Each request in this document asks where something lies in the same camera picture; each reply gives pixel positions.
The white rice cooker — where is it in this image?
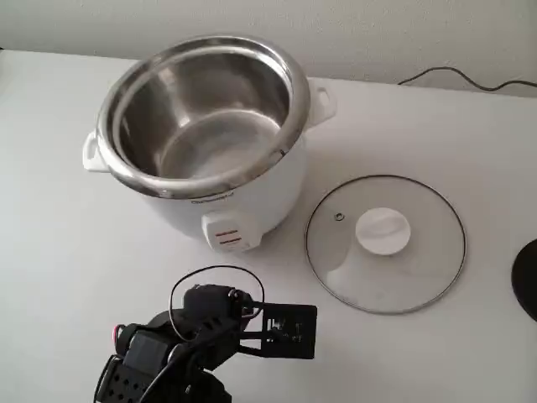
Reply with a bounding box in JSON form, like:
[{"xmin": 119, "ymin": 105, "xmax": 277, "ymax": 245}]
[{"xmin": 82, "ymin": 35, "xmax": 338, "ymax": 256}]

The glass lid with white knob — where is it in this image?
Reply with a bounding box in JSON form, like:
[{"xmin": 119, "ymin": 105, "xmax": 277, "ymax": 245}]
[{"xmin": 305, "ymin": 174, "xmax": 467, "ymax": 315}]

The black cable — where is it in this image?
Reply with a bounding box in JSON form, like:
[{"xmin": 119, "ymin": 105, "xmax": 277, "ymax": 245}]
[{"xmin": 396, "ymin": 66, "xmax": 537, "ymax": 92}]

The stainless steel inner pot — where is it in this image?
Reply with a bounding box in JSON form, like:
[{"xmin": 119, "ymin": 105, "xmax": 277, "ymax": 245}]
[{"xmin": 112, "ymin": 44, "xmax": 294, "ymax": 180}]

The thin black looped wire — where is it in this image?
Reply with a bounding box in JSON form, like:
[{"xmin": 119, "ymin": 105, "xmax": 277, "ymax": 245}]
[{"xmin": 169, "ymin": 264, "xmax": 266, "ymax": 337}]

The black round base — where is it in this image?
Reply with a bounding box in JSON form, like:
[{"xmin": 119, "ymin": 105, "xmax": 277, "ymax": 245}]
[{"xmin": 510, "ymin": 238, "xmax": 537, "ymax": 324}]

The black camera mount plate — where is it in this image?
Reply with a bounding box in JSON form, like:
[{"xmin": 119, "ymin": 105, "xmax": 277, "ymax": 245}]
[{"xmin": 238, "ymin": 302, "xmax": 319, "ymax": 361}]

